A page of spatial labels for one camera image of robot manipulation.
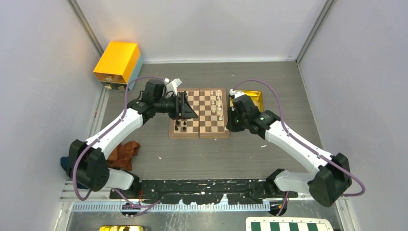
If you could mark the green white checkered board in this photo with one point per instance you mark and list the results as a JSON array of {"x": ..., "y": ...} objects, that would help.
[{"x": 287, "y": 224}]

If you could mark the dark blue cloth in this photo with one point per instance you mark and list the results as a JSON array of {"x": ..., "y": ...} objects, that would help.
[{"x": 64, "y": 162}]

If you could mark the gold tin tray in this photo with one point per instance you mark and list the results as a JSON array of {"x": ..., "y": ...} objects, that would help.
[{"x": 256, "y": 97}]

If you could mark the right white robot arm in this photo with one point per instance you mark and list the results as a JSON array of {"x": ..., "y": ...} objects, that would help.
[{"x": 327, "y": 176}]

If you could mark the gold tin front edge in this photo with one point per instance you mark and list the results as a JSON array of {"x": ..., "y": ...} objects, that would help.
[{"x": 122, "y": 228}]

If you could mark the orange cloth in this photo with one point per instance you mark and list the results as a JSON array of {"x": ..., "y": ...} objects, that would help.
[{"x": 121, "y": 156}]

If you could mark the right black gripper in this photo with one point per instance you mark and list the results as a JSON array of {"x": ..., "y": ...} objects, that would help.
[{"x": 231, "y": 126}]

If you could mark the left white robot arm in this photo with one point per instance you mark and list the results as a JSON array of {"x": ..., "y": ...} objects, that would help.
[{"x": 87, "y": 160}]

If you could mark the yellow teal drawer box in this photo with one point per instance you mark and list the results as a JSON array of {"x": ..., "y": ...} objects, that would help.
[{"x": 119, "y": 65}]

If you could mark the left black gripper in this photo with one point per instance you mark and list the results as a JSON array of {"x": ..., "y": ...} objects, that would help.
[{"x": 183, "y": 111}]

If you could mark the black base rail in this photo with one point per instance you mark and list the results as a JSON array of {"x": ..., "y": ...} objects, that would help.
[{"x": 203, "y": 192}]

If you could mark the wooden chess board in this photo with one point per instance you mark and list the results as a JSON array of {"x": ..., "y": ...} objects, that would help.
[{"x": 203, "y": 126}]

